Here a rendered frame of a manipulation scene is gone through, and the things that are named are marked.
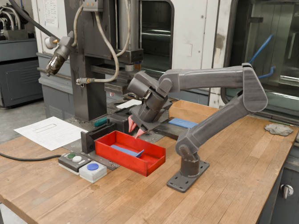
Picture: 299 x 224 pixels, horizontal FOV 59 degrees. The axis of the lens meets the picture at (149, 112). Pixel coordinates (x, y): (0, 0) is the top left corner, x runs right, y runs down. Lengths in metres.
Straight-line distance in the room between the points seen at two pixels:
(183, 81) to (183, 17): 0.96
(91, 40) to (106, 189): 0.64
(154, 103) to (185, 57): 0.93
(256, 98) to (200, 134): 0.20
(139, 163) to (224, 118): 0.33
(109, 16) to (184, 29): 0.70
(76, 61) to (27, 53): 2.99
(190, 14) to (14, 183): 1.28
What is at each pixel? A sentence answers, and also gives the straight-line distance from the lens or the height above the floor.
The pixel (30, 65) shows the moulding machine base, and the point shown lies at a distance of 4.33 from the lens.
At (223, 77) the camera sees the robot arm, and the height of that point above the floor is 1.26.
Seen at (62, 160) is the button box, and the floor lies 0.93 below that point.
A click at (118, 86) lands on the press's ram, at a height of 1.14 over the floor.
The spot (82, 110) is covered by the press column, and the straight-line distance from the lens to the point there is 1.37.
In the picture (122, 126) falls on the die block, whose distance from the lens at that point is 1.15.
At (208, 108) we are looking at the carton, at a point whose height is 0.96.
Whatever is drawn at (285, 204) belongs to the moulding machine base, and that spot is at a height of 0.42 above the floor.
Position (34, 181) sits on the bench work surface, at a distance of 0.99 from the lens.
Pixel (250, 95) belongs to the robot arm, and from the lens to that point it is 0.78.
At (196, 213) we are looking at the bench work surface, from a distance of 0.82.
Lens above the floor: 1.45
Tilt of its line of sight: 22 degrees down
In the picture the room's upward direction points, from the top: 1 degrees clockwise
